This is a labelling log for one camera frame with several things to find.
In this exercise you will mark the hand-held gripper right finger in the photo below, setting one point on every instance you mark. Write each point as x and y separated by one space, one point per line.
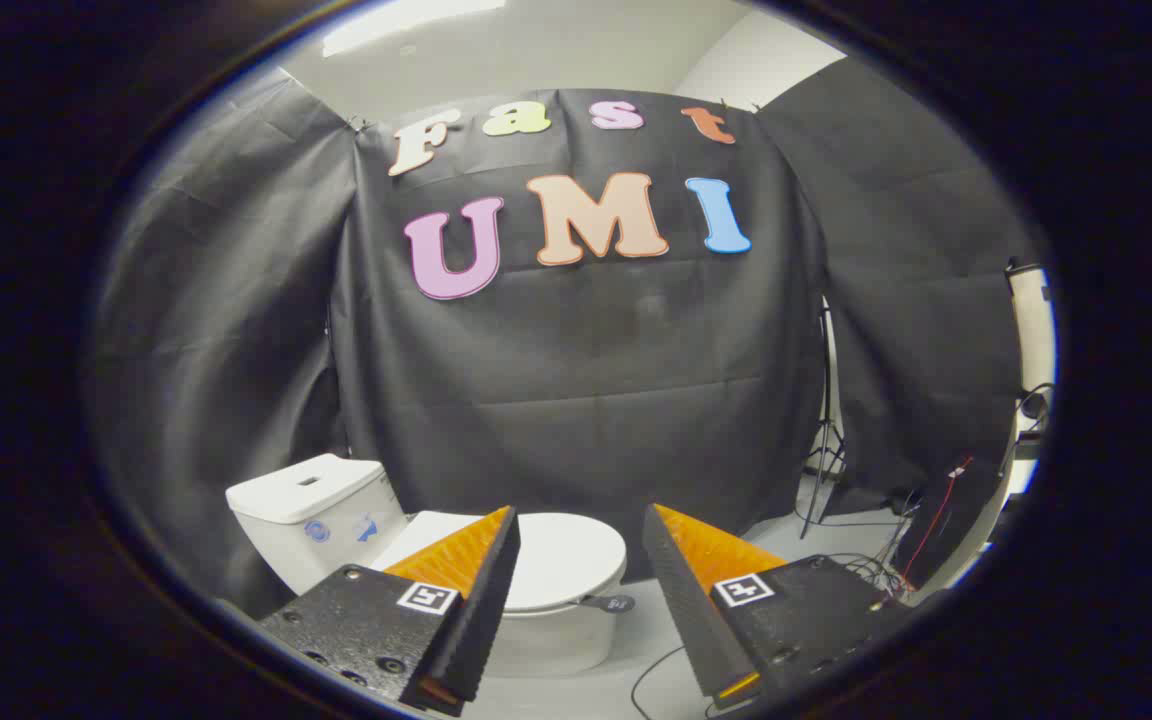
686 600

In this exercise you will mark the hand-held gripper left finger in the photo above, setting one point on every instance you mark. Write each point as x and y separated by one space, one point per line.
484 600

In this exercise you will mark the white toilet lid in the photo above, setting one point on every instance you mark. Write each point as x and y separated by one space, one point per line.
566 560

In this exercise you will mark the white toilet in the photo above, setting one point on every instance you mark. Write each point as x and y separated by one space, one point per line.
286 530

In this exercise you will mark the black light stand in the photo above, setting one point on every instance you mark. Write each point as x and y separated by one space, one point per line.
826 440

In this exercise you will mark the black backdrop cloth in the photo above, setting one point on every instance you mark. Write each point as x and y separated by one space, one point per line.
586 380

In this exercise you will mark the black panel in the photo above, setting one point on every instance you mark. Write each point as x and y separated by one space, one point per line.
961 520

